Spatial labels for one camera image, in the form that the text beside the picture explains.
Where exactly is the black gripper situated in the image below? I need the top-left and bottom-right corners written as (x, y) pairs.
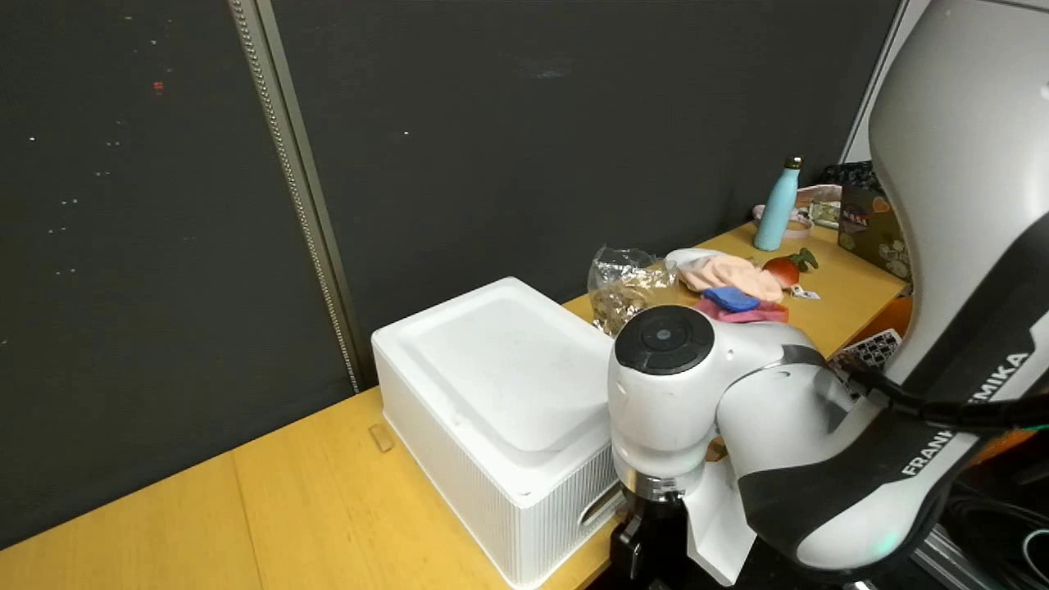
top-left (610, 492), bottom-right (695, 590)

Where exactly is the white plastic storage box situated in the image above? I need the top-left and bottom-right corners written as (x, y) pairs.
top-left (371, 276), bottom-right (648, 590)

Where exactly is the blue cloth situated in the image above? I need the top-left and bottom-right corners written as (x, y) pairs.
top-left (703, 285), bottom-right (763, 319)

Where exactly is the peach cloth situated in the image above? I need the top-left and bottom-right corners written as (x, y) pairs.
top-left (683, 252), bottom-right (787, 307)

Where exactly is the white cloth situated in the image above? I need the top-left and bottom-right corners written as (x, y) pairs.
top-left (661, 246), bottom-right (725, 288)

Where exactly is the red strawberry toy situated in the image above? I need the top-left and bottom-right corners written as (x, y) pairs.
top-left (762, 246), bottom-right (822, 306)

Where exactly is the teal water bottle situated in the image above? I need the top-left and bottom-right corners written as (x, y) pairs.
top-left (752, 155), bottom-right (806, 256)

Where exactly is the clear packaged item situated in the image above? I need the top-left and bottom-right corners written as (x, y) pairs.
top-left (752, 179), bottom-right (847, 239)

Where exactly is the patterned cardboard box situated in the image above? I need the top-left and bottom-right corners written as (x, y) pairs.
top-left (836, 161), bottom-right (914, 285)

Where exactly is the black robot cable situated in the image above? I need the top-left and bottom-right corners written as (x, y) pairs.
top-left (831, 354), bottom-right (1049, 434)

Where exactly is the grey metal wall strip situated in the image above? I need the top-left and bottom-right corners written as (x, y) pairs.
top-left (227, 0), bottom-right (367, 389)

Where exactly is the white wall strip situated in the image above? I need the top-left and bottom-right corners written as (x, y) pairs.
top-left (840, 0), bottom-right (933, 167)

